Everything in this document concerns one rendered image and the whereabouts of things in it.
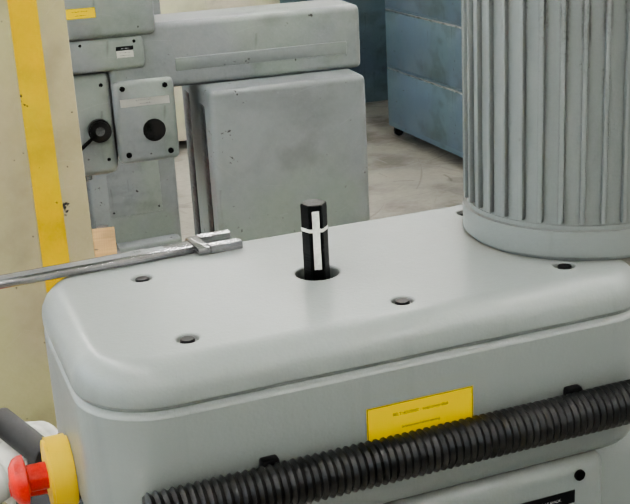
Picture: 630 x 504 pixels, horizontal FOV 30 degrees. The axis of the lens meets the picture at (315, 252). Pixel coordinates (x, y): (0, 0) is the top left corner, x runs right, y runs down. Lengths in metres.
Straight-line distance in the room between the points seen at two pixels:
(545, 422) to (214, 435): 0.26
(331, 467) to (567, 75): 0.36
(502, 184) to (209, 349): 0.30
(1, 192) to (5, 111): 0.18
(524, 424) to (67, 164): 1.90
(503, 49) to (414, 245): 0.19
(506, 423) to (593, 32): 0.31
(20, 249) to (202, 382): 1.91
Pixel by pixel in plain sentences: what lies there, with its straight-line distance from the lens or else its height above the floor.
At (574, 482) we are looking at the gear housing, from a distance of 1.03.
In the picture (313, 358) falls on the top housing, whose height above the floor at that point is 1.87.
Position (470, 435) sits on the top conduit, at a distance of 0.90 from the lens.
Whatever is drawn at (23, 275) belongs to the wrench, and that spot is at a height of 1.90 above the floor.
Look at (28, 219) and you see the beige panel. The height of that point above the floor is 1.48.
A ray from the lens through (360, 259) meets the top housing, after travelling 1.00.
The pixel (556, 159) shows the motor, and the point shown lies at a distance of 0.97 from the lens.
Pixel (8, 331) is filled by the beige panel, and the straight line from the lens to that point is 2.78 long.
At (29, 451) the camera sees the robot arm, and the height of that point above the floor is 1.56.
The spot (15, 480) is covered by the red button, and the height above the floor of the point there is 1.77.
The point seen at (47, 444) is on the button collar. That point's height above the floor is 1.79.
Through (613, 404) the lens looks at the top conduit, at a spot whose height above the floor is 1.80.
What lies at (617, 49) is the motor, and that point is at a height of 2.06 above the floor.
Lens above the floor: 2.22
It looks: 19 degrees down
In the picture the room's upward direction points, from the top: 3 degrees counter-clockwise
